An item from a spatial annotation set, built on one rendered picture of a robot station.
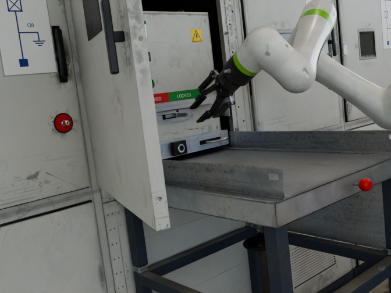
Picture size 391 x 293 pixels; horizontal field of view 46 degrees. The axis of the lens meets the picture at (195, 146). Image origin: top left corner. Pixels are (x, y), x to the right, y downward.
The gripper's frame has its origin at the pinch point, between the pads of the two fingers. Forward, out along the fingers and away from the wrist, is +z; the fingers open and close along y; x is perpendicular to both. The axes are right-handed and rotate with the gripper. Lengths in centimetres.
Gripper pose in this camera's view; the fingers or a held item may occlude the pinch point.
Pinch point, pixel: (201, 110)
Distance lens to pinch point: 156.9
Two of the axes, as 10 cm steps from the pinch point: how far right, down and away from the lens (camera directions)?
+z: -5.1, 4.7, 7.2
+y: 4.3, 8.6, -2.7
